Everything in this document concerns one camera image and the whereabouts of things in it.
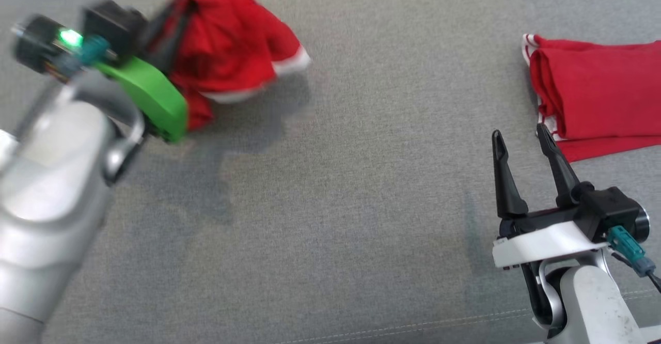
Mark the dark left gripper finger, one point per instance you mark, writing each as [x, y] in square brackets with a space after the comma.
[178, 16]
[162, 49]

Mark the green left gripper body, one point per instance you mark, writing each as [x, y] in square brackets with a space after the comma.
[155, 101]

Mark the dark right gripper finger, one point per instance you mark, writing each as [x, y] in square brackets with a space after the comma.
[560, 173]
[506, 189]

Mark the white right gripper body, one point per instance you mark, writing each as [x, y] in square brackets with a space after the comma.
[542, 243]

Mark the red shorts with white stripe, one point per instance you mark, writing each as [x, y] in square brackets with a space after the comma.
[232, 44]

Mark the red jersey with black numbers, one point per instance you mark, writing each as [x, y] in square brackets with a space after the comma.
[604, 91]

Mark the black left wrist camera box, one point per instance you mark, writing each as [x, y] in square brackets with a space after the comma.
[113, 26]

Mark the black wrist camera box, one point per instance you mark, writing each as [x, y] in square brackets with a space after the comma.
[614, 207]
[113, 26]

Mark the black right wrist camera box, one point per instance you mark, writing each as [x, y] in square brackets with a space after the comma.
[614, 207]

